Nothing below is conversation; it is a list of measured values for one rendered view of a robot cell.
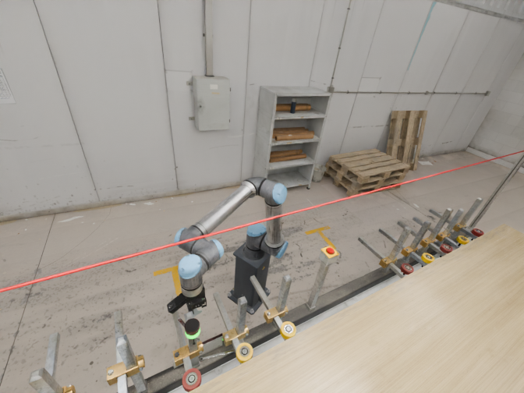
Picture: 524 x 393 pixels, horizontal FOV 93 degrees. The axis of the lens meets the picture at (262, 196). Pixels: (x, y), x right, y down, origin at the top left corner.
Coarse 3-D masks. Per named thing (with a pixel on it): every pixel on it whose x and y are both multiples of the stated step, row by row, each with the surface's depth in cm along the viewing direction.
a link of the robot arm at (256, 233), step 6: (252, 228) 195; (258, 228) 195; (264, 228) 195; (246, 234) 198; (252, 234) 191; (258, 234) 190; (264, 234) 193; (246, 240) 200; (252, 240) 194; (258, 240) 191; (252, 246) 197; (258, 246) 193
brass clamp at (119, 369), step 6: (138, 360) 104; (144, 360) 108; (114, 366) 101; (120, 366) 101; (138, 366) 102; (144, 366) 104; (114, 372) 100; (120, 372) 100; (126, 372) 100; (132, 372) 102; (138, 372) 104; (108, 378) 98; (114, 378) 98
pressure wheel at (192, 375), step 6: (186, 372) 107; (192, 372) 108; (198, 372) 108; (186, 378) 106; (192, 378) 105; (198, 378) 106; (186, 384) 104; (192, 384) 104; (198, 384) 104; (186, 390) 103; (192, 390) 103
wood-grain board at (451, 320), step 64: (448, 256) 186; (512, 256) 193; (384, 320) 137; (448, 320) 141; (512, 320) 145; (256, 384) 107; (320, 384) 109; (384, 384) 111; (448, 384) 114; (512, 384) 117
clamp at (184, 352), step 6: (198, 342) 122; (180, 348) 118; (186, 348) 119; (198, 348) 119; (174, 354) 116; (180, 354) 116; (186, 354) 116; (192, 354) 117; (198, 354) 120; (180, 360) 115
